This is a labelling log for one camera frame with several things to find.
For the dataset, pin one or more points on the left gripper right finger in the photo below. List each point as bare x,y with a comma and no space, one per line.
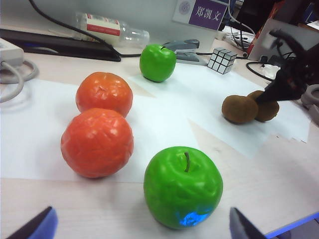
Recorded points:
240,229

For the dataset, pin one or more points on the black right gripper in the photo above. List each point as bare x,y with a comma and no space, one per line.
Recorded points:
304,74

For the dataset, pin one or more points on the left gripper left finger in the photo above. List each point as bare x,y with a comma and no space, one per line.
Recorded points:
37,229

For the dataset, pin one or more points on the brown toy kiwi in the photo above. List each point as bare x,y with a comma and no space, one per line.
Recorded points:
239,109
268,112

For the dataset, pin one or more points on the green apple blue patch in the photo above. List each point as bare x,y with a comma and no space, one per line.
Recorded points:
182,189

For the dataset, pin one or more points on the large red-orange tomato fruit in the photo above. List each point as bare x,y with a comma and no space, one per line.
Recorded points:
97,144

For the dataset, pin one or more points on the small white object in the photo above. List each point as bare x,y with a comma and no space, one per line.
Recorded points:
270,71

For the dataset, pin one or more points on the grey tilted panel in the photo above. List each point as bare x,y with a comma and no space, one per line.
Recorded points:
264,44

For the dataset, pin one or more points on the silver mirror cube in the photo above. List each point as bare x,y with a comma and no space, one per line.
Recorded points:
220,61

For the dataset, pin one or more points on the white paper sheet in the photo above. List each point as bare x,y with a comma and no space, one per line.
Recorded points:
211,87
37,124

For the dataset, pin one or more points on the purple white name plate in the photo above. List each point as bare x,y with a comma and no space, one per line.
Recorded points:
207,13

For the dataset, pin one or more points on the grey stapler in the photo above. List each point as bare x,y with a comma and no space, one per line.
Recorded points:
187,44

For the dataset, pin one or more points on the green toy apple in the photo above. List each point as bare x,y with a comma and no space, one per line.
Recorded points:
157,64

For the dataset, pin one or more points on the orange toy orange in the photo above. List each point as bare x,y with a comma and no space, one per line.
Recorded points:
104,92

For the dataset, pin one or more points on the white power adapter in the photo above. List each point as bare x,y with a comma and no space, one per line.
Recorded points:
10,53

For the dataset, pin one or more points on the clear bottle red label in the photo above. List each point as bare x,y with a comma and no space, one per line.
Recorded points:
104,25

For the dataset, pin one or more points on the black keyboard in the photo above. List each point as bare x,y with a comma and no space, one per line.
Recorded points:
62,46

